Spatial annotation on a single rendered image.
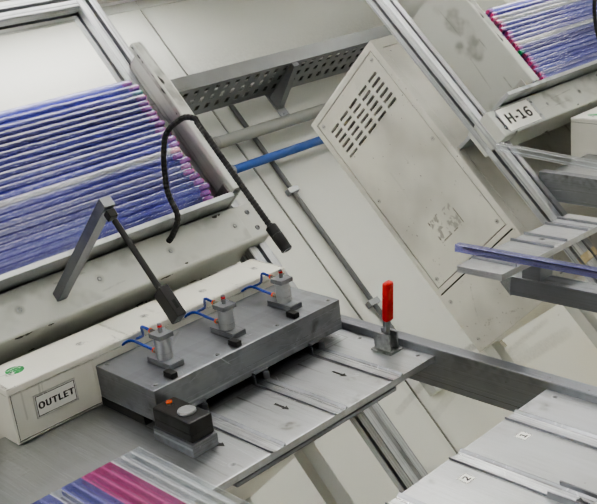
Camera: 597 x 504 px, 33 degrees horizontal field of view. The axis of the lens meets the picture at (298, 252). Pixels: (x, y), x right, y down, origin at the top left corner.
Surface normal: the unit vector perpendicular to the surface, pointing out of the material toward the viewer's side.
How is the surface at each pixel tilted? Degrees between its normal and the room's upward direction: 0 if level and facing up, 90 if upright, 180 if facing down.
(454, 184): 90
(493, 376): 90
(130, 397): 90
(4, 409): 90
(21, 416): 133
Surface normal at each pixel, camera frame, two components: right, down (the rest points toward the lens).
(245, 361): 0.69, 0.16
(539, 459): -0.11, -0.94
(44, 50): 0.43, -0.53
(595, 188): -0.71, 0.31
